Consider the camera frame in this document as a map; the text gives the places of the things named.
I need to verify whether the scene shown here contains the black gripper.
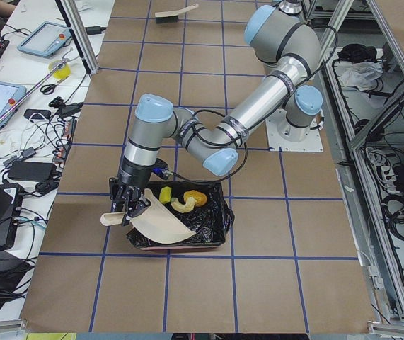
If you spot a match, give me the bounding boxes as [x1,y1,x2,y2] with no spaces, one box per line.
[109,177,151,226]

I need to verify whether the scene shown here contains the beige plastic dustpan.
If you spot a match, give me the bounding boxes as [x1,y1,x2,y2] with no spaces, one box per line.
[100,188,195,245]

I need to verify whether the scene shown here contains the beige croissant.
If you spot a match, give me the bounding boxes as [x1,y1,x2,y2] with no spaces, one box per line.
[171,197,197,213]

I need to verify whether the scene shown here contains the beige hand brush black bristles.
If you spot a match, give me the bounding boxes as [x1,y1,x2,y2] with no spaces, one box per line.
[155,4,199,24]

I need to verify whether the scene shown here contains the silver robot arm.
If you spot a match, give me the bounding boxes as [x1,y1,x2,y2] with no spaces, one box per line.
[110,5,321,225]

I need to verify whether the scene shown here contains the bin with black trash bag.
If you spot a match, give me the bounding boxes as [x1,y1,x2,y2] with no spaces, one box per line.
[127,181,235,250]

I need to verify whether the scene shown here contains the black power adapter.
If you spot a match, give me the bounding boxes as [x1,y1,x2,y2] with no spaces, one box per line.
[8,161,57,181]

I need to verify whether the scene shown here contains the metal rod pink tip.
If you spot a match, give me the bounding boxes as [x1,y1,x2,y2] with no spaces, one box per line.
[0,58,69,140]

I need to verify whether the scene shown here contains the blue teach pendant far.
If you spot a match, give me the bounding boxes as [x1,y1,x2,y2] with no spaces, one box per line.
[17,21,71,57]

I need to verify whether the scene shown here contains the white crumpled cloth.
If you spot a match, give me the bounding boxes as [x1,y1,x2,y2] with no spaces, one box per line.
[339,62,383,91]

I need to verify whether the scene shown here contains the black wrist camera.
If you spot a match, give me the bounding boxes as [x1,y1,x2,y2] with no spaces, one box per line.
[152,158,173,180]

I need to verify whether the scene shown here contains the black handled scissors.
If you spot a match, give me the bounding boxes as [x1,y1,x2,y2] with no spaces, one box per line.
[40,78,66,96]

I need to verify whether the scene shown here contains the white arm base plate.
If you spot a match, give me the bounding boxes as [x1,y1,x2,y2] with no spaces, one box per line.
[265,109,324,152]

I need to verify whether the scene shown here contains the aluminium frame post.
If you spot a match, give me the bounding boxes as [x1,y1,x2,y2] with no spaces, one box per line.
[55,0,99,75]

